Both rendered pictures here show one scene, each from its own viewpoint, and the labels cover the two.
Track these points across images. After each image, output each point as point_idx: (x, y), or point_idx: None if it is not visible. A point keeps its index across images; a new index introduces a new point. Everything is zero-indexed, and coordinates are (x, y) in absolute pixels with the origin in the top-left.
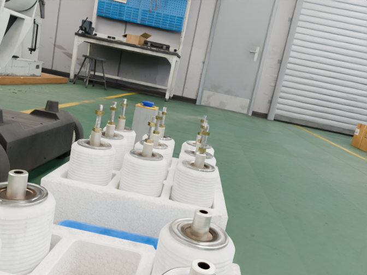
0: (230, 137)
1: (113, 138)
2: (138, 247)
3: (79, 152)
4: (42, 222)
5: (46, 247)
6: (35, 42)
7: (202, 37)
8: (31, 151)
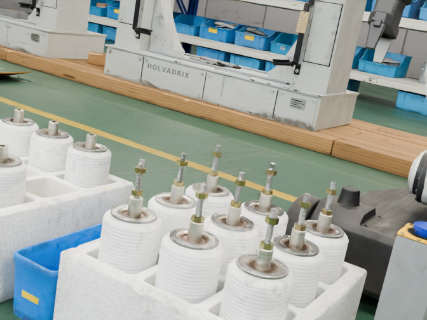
0: None
1: (244, 204)
2: (50, 199)
3: None
4: (68, 157)
5: (72, 179)
6: None
7: None
8: (359, 259)
